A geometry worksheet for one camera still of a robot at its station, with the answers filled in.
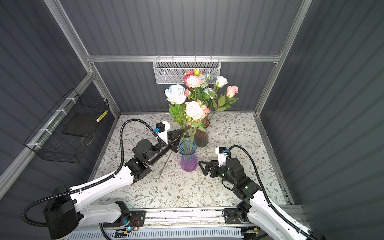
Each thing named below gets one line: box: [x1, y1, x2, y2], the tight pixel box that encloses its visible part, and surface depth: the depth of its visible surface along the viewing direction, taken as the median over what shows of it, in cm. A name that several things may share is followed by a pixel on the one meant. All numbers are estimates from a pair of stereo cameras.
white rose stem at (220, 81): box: [210, 75, 228, 115], surface depth 75 cm
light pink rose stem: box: [214, 85, 239, 113], surface depth 78 cm
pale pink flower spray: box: [184, 71, 207, 101], surface depth 66 cm
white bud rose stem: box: [165, 84, 187, 154], surface depth 54 cm
